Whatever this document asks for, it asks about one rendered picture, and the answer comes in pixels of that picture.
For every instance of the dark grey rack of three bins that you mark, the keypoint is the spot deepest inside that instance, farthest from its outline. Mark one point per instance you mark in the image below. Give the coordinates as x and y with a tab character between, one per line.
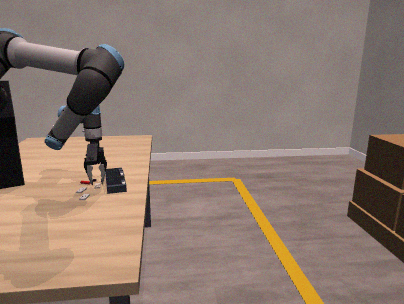
115	180

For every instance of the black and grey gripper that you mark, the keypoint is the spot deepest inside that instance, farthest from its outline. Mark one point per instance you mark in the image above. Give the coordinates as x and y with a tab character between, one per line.
101	160

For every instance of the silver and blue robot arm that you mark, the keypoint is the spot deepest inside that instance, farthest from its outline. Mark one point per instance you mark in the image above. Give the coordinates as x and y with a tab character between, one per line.
97	71

